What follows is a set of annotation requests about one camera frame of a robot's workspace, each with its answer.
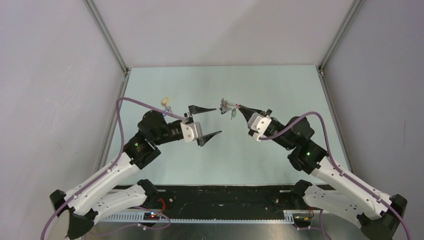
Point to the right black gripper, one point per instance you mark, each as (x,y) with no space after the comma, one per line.
(248,112)

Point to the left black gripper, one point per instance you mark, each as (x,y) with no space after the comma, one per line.
(193,109)

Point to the key with green tag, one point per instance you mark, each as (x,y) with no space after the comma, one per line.
(233,113)

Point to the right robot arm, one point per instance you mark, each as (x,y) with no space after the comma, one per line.
(376,213)

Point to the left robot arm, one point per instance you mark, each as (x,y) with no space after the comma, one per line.
(82,207)

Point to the key with yellow tag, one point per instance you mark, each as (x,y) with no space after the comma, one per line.
(164,101)

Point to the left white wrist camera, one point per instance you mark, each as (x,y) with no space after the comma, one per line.
(191,131)

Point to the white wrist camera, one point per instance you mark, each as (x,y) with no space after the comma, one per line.
(258,124)
(191,131)

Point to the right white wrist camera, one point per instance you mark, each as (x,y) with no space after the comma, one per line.
(258,124)

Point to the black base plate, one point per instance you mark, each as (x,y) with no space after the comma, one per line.
(225,202)

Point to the grey slotted cable duct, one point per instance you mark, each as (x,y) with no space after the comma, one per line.
(142,218)

